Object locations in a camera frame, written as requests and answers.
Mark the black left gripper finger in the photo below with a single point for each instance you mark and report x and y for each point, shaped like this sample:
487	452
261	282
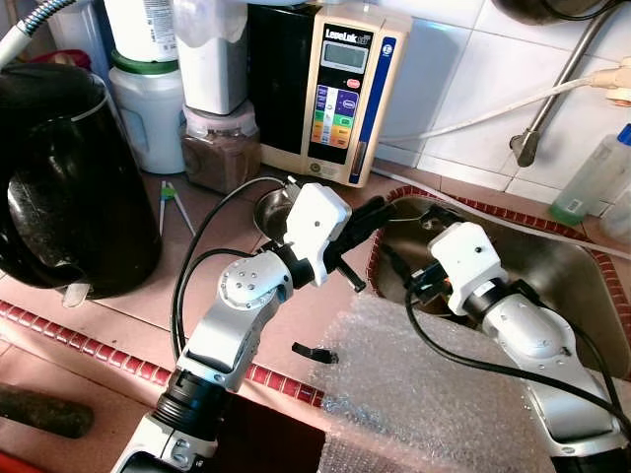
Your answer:
363	231
375	207

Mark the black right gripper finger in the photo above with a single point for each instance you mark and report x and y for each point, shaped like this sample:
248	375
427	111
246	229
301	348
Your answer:
394	261
442	217

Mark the stainless steel bowl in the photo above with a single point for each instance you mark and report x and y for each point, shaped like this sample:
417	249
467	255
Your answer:
271	212

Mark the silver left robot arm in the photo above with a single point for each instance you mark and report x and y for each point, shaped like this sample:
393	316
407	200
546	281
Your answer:
232	315

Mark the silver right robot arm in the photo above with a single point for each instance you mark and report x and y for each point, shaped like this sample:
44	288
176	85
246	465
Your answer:
542	355

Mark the small black clip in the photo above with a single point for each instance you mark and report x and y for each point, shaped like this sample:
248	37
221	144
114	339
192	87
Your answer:
314	353

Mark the beige water ionizer machine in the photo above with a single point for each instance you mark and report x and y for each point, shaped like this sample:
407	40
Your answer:
340	99

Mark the clear bubble wrap sheet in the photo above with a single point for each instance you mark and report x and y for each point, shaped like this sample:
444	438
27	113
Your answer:
414	414

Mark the stainless steel sink basin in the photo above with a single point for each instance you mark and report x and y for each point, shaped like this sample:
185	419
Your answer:
562	266

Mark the clear bottle blue cap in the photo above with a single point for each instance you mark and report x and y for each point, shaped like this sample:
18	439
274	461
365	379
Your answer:
592	177

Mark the clear jar brown powder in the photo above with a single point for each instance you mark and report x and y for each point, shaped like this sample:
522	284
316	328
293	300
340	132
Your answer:
222	158

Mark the metal faucet pipe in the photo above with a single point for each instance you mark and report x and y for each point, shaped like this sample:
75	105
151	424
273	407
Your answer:
552	99

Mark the clear plastic cup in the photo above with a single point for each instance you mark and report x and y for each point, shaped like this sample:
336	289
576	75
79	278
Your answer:
619	212

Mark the small green metal tongs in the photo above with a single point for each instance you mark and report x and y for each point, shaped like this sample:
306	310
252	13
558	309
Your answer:
168	195

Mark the translucent white plastic container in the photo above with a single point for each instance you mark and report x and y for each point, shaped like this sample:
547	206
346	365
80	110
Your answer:
212	59

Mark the dark hanging pan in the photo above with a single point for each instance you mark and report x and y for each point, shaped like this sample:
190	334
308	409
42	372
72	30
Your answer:
547	10

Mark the white jar green lid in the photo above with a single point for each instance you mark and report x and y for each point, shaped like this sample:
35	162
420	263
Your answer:
153	118

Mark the small white plastic piece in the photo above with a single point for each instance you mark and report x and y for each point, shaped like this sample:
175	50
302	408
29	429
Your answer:
79	296

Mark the black electric kettle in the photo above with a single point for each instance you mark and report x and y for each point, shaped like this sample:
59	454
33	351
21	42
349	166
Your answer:
69	187

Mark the white labelled bottle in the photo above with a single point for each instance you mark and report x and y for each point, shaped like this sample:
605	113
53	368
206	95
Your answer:
143	28

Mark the red plastic container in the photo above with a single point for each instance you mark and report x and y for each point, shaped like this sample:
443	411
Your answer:
64	59

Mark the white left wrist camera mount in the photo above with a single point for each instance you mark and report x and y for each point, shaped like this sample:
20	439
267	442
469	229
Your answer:
315	227

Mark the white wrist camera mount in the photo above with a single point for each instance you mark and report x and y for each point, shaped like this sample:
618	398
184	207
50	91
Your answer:
315	227
468	261

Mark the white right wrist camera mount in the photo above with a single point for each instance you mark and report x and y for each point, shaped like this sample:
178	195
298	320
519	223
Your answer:
468	261

